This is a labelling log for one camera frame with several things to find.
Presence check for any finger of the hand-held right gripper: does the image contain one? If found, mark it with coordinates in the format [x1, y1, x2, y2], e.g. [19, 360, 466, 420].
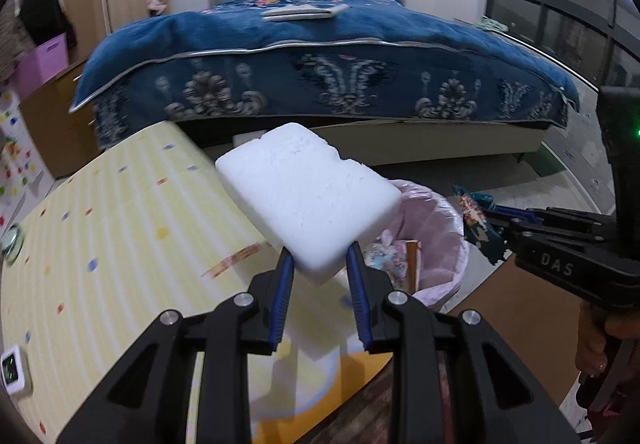
[481, 204, 616, 229]
[506, 219, 619, 253]

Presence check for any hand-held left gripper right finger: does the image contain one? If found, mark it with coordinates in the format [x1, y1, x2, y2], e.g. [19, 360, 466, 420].
[346, 240, 581, 444]

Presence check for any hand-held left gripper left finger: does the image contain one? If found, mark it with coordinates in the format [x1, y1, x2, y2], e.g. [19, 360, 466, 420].
[57, 247, 296, 444]

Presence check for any teal snack packet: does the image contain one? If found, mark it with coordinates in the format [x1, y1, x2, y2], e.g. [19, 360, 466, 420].
[450, 184, 516, 267]

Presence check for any pink-lined waste bin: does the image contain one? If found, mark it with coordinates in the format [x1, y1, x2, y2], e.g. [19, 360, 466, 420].
[362, 179, 471, 310]

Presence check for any white foam block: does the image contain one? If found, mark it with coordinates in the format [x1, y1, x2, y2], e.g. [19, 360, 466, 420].
[215, 123, 403, 287]

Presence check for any person's right hand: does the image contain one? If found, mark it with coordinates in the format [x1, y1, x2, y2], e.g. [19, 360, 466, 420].
[575, 301, 639, 378]

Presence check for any green floor mat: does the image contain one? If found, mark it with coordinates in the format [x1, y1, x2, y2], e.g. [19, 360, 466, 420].
[537, 141, 573, 177]

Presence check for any brown cardboard sheet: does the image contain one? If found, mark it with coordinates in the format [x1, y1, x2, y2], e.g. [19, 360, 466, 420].
[440, 269, 586, 425]

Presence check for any person's pink top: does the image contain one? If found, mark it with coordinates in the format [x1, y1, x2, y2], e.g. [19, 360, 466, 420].
[580, 369, 638, 425]

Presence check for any yellow striped tablecloth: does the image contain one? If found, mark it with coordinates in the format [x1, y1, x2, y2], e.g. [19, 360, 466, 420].
[0, 120, 396, 444]

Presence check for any bed with blue blanket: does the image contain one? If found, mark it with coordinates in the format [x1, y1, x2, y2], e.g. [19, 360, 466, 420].
[69, 0, 581, 150]

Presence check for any green round dish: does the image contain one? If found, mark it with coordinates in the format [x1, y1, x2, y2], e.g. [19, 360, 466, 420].
[0, 223, 25, 266]

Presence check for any white digital clock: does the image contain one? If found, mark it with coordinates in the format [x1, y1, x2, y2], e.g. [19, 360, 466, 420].
[0, 345, 33, 397]

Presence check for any folded white towel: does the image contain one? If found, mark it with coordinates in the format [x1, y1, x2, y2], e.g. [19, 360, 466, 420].
[261, 3, 351, 21]

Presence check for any wooden drawer cabinet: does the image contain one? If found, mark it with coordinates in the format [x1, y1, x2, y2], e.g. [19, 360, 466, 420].
[20, 59, 101, 180]

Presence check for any white cabinet with coloured dots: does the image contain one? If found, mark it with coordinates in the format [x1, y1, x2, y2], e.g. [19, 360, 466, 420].
[0, 92, 56, 225]

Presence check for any purple plastic basket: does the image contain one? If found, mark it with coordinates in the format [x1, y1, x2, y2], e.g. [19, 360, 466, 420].
[12, 35, 68, 98]

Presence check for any brown quilted jacket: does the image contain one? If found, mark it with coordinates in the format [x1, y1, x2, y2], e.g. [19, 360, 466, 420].
[0, 0, 31, 90]

